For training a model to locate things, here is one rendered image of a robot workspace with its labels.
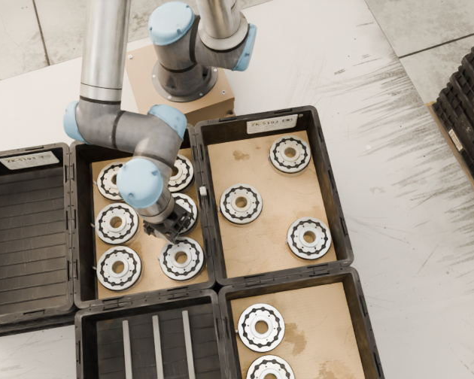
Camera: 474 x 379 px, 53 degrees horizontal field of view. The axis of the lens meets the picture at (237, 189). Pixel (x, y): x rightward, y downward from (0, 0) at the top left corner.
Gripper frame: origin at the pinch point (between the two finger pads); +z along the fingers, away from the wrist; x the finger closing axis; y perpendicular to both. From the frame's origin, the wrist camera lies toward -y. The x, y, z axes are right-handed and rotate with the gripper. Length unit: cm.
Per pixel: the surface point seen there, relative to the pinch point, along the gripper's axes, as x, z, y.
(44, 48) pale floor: 45, 89, -136
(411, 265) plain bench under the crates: 29, 17, 54
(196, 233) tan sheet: 2.5, 2.4, 6.6
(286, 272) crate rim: 5.5, -7.5, 29.9
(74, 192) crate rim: -7.1, -8.0, -19.6
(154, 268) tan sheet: -9.9, 1.8, 3.6
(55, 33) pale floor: 54, 89, -138
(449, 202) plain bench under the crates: 51, 18, 55
